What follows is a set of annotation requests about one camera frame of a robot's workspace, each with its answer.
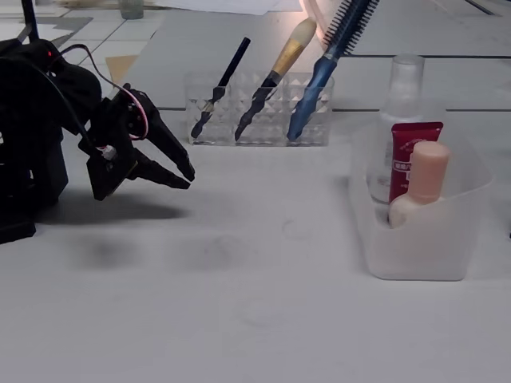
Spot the blue round hairbrush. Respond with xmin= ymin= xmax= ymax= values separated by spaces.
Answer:
xmin=286 ymin=0 xmax=381 ymax=142

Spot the black camera cable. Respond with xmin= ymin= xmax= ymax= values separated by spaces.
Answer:
xmin=34 ymin=63 xmax=101 ymax=155

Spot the glass cup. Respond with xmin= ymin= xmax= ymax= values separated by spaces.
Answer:
xmin=119 ymin=0 xmax=145 ymax=20

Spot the translucent plastic bin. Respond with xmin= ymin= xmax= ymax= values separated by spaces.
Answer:
xmin=349 ymin=101 xmax=496 ymax=282

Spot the makeup brush with gold ferrule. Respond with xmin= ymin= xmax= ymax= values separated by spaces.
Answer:
xmin=234 ymin=17 xmax=319 ymax=141

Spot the dark blue eyeliner pencil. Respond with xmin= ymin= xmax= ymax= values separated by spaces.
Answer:
xmin=190 ymin=37 xmax=252 ymax=140

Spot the red white servo wire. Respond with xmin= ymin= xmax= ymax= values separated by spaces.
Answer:
xmin=55 ymin=43 xmax=149 ymax=140

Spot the red hand cream tube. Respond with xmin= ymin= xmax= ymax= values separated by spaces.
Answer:
xmin=387 ymin=121 xmax=445 ymax=208

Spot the clear acrylic organizer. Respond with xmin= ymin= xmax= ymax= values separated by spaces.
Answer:
xmin=184 ymin=70 xmax=335 ymax=147

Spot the black stand post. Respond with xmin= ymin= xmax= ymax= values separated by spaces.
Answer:
xmin=22 ymin=0 xmax=41 ymax=41

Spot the pink lotion bottle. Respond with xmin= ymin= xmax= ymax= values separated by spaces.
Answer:
xmin=387 ymin=141 xmax=452 ymax=231

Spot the tan cardboard piece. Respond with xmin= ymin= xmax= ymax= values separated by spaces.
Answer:
xmin=105 ymin=55 xmax=140 ymax=85

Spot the pale pink curved band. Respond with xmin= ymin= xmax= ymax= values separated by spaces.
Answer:
xmin=299 ymin=0 xmax=332 ymax=53

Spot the clear spray bottle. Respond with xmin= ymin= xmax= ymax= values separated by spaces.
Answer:
xmin=366 ymin=53 xmax=426 ymax=207

